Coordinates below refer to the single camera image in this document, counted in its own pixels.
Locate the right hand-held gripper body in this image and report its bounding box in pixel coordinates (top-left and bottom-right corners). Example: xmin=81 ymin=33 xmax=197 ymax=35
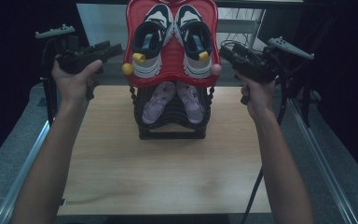
xmin=239 ymin=36 xmax=315 ymax=84

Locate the person's right hand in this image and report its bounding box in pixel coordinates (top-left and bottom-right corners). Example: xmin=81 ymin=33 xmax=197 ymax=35
xmin=236 ymin=74 xmax=276 ymax=120

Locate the black tripod stand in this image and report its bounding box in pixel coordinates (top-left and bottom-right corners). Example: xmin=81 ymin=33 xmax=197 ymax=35
xmin=41 ymin=76 xmax=60 ymax=125
xmin=279 ymin=12 xmax=334 ymax=128

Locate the aluminium rail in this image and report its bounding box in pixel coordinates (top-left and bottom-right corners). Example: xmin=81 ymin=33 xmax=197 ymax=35
xmin=287 ymin=97 xmax=358 ymax=224
xmin=0 ymin=119 xmax=51 ymax=224

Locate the person's left hand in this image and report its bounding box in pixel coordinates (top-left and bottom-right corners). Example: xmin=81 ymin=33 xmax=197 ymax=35
xmin=51 ymin=59 xmax=103 ymax=108

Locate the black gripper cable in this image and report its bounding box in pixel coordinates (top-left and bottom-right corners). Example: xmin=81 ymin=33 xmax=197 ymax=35
xmin=41 ymin=37 xmax=60 ymax=82
xmin=241 ymin=74 xmax=291 ymax=224

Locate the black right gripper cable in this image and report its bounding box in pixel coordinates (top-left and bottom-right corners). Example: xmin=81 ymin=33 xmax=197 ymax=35
xmin=241 ymin=74 xmax=291 ymax=224

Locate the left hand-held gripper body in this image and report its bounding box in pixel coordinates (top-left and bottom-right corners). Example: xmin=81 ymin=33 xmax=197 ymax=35
xmin=34 ymin=23 xmax=103 ymax=75

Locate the white desk frame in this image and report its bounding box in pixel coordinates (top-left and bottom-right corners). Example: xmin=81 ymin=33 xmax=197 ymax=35
xmin=216 ymin=8 xmax=268 ymax=50

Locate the purple sandal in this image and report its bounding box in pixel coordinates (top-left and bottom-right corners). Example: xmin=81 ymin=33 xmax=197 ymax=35
xmin=142 ymin=81 xmax=177 ymax=125
xmin=176 ymin=82 xmax=205 ymax=125

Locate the dark curtain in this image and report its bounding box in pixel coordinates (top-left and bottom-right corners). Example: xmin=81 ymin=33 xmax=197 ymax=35
xmin=257 ymin=0 xmax=358 ymax=188
xmin=0 ymin=0 xmax=98 ymax=174

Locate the navy and white sneaker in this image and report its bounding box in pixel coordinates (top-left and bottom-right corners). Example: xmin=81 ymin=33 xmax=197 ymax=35
xmin=175 ymin=4 xmax=214 ymax=79
xmin=131 ymin=3 xmax=175 ymax=78

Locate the red and black shoe rack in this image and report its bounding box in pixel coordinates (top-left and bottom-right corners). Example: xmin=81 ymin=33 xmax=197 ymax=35
xmin=121 ymin=0 xmax=223 ymax=140

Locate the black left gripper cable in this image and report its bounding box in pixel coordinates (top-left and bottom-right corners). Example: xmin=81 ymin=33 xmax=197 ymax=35
xmin=41 ymin=37 xmax=60 ymax=82

